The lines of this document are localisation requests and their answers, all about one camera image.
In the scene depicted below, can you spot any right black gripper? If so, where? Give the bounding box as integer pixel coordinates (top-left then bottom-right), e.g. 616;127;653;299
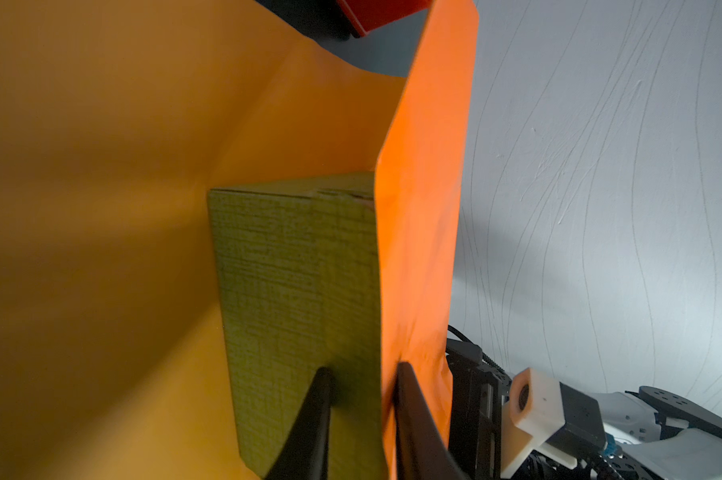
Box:
446;326;511;479

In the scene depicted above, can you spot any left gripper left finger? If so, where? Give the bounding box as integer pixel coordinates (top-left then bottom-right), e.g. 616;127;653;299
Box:
265;367;335;480

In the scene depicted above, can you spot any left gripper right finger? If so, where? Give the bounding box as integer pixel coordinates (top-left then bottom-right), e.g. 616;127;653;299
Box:
394;362;467;480

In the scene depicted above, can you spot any green gift box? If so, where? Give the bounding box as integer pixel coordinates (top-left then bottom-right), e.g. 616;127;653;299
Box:
207;172;388;479

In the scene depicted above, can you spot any orange wrapping paper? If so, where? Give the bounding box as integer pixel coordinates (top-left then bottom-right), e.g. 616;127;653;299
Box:
0;1;479;479

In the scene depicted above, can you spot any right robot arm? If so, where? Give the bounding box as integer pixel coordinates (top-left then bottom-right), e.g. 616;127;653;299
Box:
446;327;722;479

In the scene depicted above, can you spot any red tape dispenser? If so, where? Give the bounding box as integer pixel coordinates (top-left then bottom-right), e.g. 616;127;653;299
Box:
335;0;431;38

